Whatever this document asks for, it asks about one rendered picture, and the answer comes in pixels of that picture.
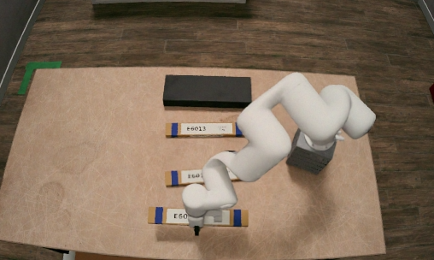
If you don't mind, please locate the tan flat pack with white e6013 label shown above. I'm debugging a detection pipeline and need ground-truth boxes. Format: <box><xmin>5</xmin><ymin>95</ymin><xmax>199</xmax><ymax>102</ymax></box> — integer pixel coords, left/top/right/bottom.
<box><xmin>148</xmin><ymin>207</ymin><xmax>249</xmax><ymax>227</ymax></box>

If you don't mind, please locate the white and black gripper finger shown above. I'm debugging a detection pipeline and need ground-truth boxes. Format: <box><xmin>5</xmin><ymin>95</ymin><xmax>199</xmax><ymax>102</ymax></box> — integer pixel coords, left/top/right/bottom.
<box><xmin>194</xmin><ymin>226</ymin><xmax>202</xmax><ymax>235</ymax></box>

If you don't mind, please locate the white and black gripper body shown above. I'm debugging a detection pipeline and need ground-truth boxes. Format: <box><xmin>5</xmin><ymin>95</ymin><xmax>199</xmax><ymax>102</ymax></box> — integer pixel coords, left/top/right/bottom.
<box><xmin>186</xmin><ymin>213</ymin><xmax>204</xmax><ymax>228</ymax></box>

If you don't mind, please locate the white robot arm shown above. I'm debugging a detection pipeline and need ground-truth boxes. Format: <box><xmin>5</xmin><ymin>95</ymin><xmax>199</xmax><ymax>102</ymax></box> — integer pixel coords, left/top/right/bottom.
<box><xmin>182</xmin><ymin>73</ymin><xmax>376</xmax><ymax>222</ymax></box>

